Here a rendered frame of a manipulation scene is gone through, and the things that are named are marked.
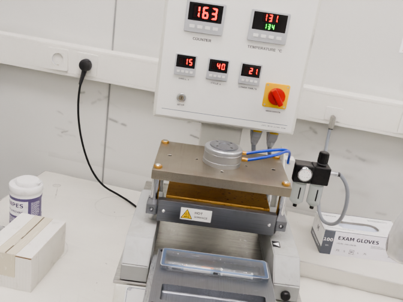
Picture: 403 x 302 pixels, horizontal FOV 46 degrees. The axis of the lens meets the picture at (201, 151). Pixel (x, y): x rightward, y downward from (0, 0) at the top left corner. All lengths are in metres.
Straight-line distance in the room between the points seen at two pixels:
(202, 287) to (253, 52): 0.53
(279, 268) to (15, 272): 0.59
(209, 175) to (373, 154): 0.75
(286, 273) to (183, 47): 0.52
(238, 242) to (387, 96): 0.69
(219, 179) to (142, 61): 0.69
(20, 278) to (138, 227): 0.35
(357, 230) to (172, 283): 0.74
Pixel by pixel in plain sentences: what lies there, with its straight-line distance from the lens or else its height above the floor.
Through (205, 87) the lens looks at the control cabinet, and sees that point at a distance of 1.08.
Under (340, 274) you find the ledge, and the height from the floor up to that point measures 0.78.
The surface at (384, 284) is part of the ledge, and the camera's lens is 1.37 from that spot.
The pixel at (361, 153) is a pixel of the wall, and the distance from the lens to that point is 1.55.
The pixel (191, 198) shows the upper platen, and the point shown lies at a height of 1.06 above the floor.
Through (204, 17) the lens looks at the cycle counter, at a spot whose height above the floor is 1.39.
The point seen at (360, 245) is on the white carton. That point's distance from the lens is 1.41.
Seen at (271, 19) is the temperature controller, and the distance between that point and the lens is 1.06.
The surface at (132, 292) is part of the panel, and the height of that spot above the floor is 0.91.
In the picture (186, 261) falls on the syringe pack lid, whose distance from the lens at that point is 0.83.
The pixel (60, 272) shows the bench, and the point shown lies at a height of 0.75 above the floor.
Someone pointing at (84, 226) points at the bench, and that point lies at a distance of 1.43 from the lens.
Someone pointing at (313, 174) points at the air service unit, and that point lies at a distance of 1.15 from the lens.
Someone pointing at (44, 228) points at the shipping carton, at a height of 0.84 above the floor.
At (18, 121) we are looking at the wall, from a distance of 1.81.
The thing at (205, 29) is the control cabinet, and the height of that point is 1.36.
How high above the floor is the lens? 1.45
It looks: 19 degrees down
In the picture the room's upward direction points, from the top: 8 degrees clockwise
